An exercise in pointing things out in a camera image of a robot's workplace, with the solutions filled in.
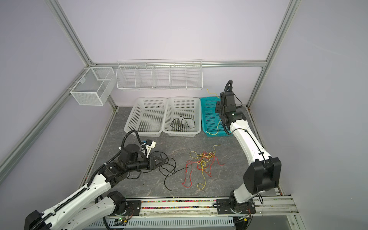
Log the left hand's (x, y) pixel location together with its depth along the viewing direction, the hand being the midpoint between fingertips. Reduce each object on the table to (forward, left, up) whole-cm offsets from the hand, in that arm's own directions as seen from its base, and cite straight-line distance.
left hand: (164, 163), depth 72 cm
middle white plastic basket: (+43, -10, -15) cm, 47 cm away
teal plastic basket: (+34, -32, -17) cm, 50 cm away
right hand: (+29, -35, +13) cm, 47 cm away
